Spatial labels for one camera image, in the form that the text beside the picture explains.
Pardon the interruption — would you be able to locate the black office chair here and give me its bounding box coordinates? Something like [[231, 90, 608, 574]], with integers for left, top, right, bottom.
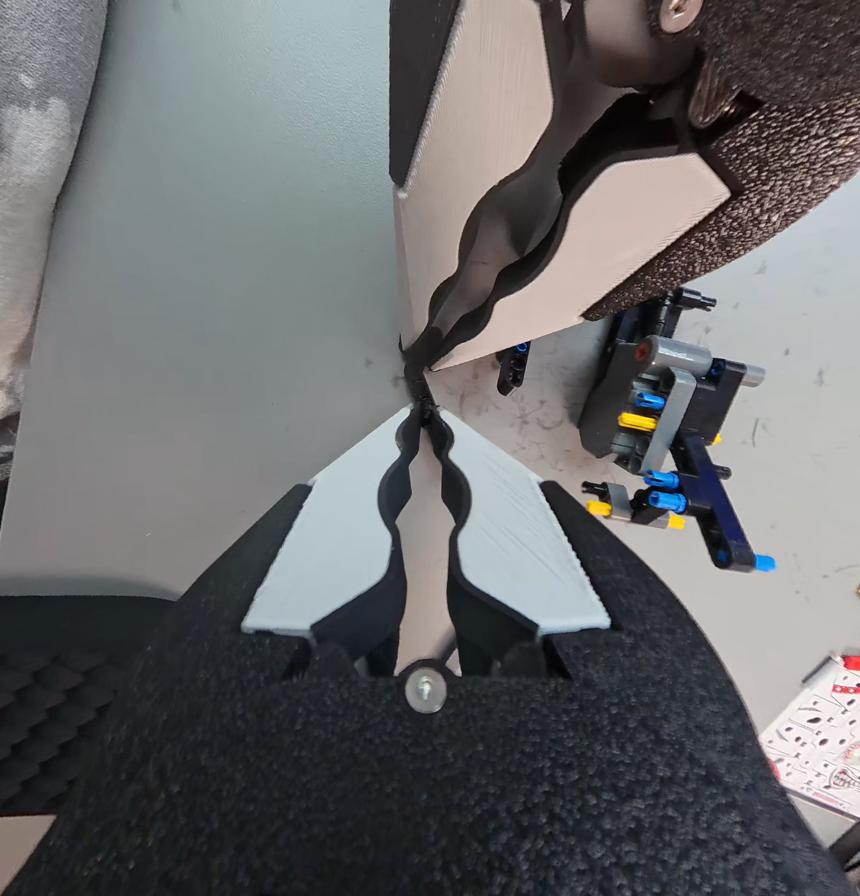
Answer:
[[0, 483, 186, 816]]

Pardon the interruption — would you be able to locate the black toy axle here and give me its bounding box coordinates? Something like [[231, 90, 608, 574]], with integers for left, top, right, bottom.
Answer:
[[402, 346, 438, 424]]

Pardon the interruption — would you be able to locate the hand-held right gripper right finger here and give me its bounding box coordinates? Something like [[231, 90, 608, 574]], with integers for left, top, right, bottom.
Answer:
[[425, 408, 611, 678]]

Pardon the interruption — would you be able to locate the toy brick chassis assembly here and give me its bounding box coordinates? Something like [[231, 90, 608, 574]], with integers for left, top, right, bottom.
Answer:
[[578, 287, 777, 574]]

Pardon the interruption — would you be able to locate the person's grey mottled sweatshirt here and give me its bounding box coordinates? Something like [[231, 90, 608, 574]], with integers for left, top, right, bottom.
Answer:
[[0, 0, 109, 484]]

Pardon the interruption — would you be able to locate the toy sticker sheet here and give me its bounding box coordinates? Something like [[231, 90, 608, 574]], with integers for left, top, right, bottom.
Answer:
[[760, 654, 860, 816]]

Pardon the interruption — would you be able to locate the grey desk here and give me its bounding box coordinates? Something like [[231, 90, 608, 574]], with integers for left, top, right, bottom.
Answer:
[[0, 0, 860, 848]]

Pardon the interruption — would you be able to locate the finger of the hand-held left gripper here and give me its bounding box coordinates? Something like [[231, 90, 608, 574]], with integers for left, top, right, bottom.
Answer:
[[424, 93, 733, 372], [395, 0, 613, 363]]

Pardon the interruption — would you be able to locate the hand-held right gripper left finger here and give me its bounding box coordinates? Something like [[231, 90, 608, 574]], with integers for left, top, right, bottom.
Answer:
[[241, 405, 420, 678]]

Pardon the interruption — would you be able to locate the small black toy beam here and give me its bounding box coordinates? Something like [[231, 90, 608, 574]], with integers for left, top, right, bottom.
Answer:
[[497, 341, 532, 396]]

